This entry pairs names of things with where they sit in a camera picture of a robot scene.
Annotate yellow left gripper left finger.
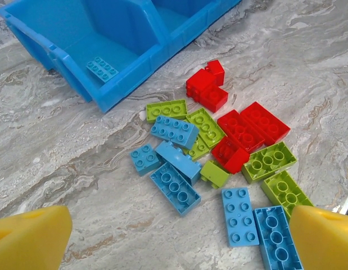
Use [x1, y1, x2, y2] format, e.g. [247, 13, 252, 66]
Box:
[0, 205, 73, 270]

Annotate blue plastic bin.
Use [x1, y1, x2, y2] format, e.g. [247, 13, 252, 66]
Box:
[0, 0, 170, 114]
[150, 0, 243, 59]

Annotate red 2x4 lego brick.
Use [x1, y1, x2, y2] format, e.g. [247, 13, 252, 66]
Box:
[240, 101, 291, 146]
[217, 109, 266, 154]

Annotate red 2x2 lego brick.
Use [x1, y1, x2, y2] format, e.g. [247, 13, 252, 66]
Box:
[206, 59, 225, 87]
[186, 69, 218, 104]
[211, 136, 250, 175]
[200, 84, 229, 113]

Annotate green 2x2 lego brick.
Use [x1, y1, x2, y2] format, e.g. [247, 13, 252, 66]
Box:
[200, 159, 231, 190]

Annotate blue 2x4 lego brick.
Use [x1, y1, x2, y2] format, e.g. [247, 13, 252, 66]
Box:
[220, 187, 260, 248]
[150, 162, 202, 217]
[150, 114, 200, 150]
[86, 56, 119, 83]
[155, 140, 202, 186]
[252, 205, 305, 270]

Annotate blue 2x2 lego brick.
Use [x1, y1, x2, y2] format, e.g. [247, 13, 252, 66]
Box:
[130, 143, 163, 177]

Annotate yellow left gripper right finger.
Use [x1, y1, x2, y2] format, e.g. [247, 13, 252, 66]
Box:
[288, 205, 348, 270]

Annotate green 2x4 lego brick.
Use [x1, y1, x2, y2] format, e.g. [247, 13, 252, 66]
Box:
[146, 98, 188, 124]
[186, 107, 226, 150]
[260, 170, 315, 223]
[241, 141, 299, 185]
[182, 134, 211, 162]

